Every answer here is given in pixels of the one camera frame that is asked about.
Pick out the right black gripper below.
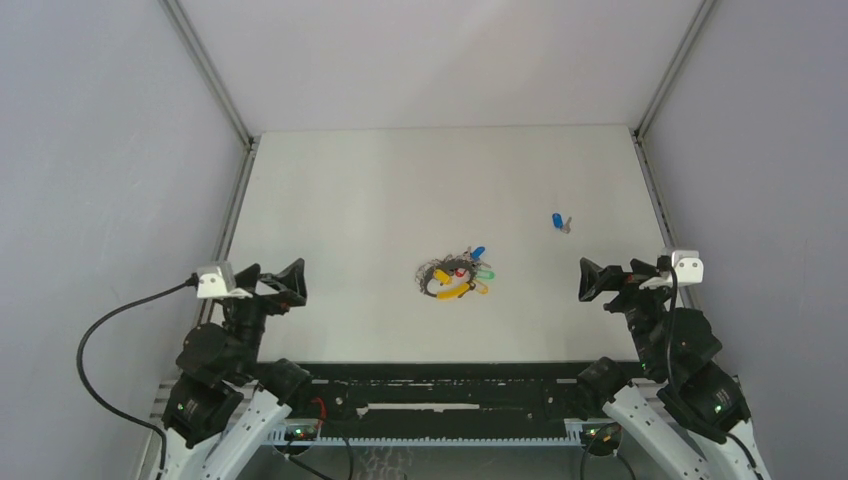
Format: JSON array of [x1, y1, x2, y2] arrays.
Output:
[[578, 256, 679, 374]]

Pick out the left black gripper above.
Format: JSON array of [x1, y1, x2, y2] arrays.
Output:
[[226, 256, 307, 378]]

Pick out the metal key organizer ring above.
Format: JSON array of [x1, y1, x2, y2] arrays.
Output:
[[415, 246, 497, 301]]

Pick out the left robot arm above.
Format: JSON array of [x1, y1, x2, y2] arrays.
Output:
[[157, 258, 313, 479]]

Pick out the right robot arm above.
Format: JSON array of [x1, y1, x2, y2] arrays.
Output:
[[572, 249, 770, 479]]

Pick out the blue tagged key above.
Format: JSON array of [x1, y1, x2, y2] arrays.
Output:
[[552, 213, 572, 234]]

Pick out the left green circuit board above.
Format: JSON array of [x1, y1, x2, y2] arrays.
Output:
[[284, 425, 320, 443]]

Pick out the green circuit board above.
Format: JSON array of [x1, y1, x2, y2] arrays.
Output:
[[580, 423, 622, 457], [284, 425, 320, 443]]

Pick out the right green circuit board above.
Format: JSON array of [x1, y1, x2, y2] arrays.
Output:
[[580, 423, 622, 457]]

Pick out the right black camera cable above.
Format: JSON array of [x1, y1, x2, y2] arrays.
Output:
[[664, 264, 763, 480]]

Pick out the black camera cable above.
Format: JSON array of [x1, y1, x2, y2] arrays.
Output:
[[76, 274, 200, 480], [664, 264, 763, 480]]

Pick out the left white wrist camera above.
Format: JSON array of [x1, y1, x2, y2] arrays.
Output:
[[196, 261, 253, 300]]

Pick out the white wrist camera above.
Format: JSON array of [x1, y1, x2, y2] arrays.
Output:
[[196, 261, 253, 300], [639, 249, 704, 290]]

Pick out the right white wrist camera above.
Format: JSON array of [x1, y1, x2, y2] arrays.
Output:
[[639, 249, 704, 290]]

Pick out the left black camera cable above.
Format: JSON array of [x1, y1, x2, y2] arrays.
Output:
[[76, 274, 200, 480]]

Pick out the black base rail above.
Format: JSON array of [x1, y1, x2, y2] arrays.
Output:
[[290, 361, 590, 434]]

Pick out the white slotted cable duct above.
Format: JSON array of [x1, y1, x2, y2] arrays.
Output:
[[262, 424, 582, 447]]

